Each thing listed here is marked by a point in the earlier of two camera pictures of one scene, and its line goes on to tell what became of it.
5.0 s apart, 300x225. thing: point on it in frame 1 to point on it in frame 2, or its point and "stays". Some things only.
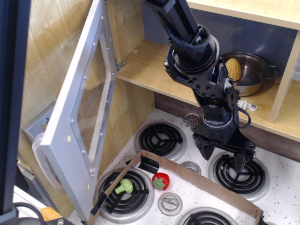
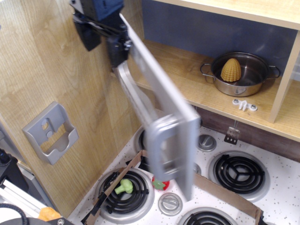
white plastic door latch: x=243 y=104 stays
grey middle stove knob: x=192 y=166 stays
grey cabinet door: x=74 y=142 to x=172 y=123
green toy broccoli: x=126 y=185 stays
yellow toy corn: x=234 y=69 stays
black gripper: x=221 y=128 to x=94 y=19
